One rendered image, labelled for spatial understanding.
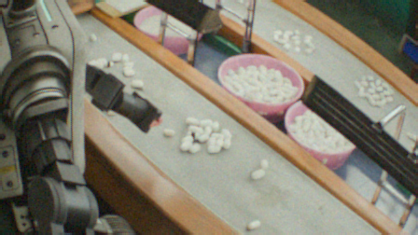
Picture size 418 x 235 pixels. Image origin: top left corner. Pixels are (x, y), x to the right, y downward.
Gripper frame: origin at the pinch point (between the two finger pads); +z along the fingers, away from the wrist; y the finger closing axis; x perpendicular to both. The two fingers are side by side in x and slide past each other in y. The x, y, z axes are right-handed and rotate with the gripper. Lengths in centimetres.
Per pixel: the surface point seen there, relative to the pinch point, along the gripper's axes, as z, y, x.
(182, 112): 21.1, 11.2, -3.1
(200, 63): 46, 35, -16
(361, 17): 259, 107, -109
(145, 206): -2.4, -12.4, 19.3
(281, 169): 25.8, -22.5, -6.5
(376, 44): 242, 76, -94
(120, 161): -3.1, 1.2, 14.3
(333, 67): 68, 3, -43
